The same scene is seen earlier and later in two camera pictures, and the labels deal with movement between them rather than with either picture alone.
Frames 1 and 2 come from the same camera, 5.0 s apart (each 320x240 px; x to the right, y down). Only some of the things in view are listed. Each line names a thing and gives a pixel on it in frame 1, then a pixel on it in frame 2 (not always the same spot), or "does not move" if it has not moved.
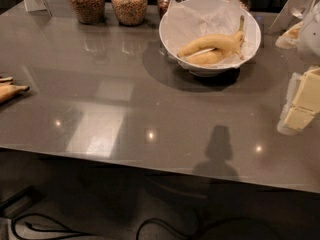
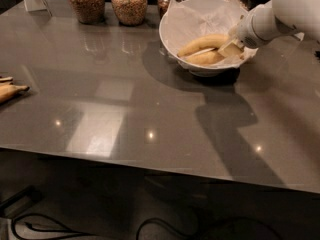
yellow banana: [208, 42] does not move
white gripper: [310, 39] -> [247, 33]
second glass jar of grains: [130, 3] does not move
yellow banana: [206, 58] does not move
